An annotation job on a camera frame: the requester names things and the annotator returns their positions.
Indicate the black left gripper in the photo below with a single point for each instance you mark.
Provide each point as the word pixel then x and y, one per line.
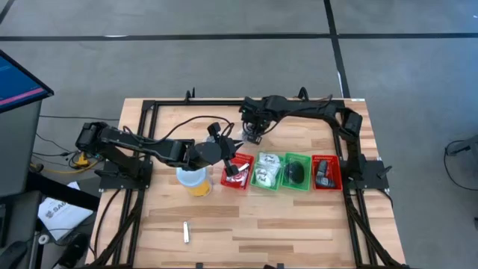
pixel 226 153

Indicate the green plastic basket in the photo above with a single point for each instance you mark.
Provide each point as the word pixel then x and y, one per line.
pixel 307 179
pixel 255 184

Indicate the bagged silver metal tool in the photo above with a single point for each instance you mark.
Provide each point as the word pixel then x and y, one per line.
pixel 244 167

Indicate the grey Dove roll-on deodorant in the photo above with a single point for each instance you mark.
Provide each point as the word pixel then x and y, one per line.
pixel 323 172

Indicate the red plastic basket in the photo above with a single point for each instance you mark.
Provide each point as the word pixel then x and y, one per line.
pixel 336 164
pixel 247 157

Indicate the white printed paper sheet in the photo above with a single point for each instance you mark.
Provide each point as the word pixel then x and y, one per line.
pixel 63 216

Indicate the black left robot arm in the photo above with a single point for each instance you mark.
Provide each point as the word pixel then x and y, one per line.
pixel 149 143

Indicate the white tape roll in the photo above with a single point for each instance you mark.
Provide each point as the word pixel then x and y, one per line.
pixel 44 239

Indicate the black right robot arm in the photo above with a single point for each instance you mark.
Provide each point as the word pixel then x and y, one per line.
pixel 317 108

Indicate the blue screen monitor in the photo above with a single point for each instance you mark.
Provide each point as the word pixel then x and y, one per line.
pixel 18 82

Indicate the black object on floor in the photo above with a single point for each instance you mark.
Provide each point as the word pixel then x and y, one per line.
pixel 71 248

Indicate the black aluminium table frame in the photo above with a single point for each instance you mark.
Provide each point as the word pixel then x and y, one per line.
pixel 168 102

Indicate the grey cabinet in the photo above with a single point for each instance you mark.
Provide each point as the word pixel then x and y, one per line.
pixel 18 149

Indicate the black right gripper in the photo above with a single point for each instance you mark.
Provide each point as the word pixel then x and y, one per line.
pixel 254 114

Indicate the packets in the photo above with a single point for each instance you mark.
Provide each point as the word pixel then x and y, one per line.
pixel 237 180

